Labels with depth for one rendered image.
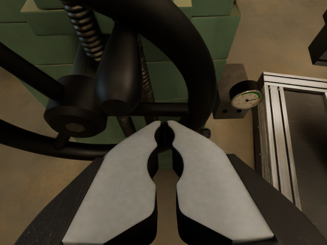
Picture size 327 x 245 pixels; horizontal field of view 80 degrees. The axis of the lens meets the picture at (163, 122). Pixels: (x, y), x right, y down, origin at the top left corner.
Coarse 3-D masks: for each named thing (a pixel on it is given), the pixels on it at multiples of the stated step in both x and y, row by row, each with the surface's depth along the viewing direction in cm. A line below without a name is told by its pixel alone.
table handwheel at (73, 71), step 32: (64, 0) 11; (96, 0) 10; (128, 0) 11; (160, 0) 11; (160, 32) 12; (192, 32) 13; (0, 64) 15; (32, 64) 17; (96, 64) 23; (192, 64) 15; (64, 96) 18; (192, 96) 19; (0, 128) 24; (64, 128) 20; (96, 128) 20; (192, 128) 23
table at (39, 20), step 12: (180, 0) 21; (24, 12) 20; (36, 12) 20; (48, 12) 20; (60, 12) 20; (96, 12) 20; (36, 24) 21; (48, 24) 21; (60, 24) 22; (72, 24) 22; (96, 24) 22; (108, 24) 22
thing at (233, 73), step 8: (232, 64) 51; (240, 64) 51; (224, 72) 49; (232, 72) 49; (240, 72) 49; (224, 80) 48; (232, 80) 48; (240, 80) 48; (224, 88) 47; (216, 96) 48; (224, 96) 45; (216, 104) 48; (224, 104) 46; (216, 112) 49; (224, 112) 48; (232, 112) 49; (240, 112) 49
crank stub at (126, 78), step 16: (112, 32) 12; (128, 32) 12; (112, 48) 10; (128, 48) 11; (112, 64) 10; (128, 64) 10; (96, 80) 10; (112, 80) 9; (128, 80) 9; (96, 96) 10; (112, 96) 9; (128, 96) 9; (112, 112) 10; (128, 112) 10
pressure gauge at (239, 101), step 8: (248, 80) 38; (232, 88) 40; (240, 88) 38; (248, 88) 38; (256, 88) 38; (232, 96) 40; (240, 96) 39; (248, 96) 39; (256, 96) 39; (232, 104) 41; (240, 104) 41; (248, 104) 41; (256, 104) 41
